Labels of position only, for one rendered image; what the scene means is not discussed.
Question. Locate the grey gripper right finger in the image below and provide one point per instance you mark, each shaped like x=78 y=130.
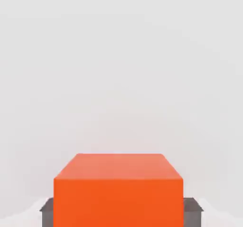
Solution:
x=191 y=214

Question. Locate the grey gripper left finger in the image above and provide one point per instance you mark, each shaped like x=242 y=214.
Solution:
x=47 y=214

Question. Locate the small orange cube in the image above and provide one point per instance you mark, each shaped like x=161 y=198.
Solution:
x=118 y=196

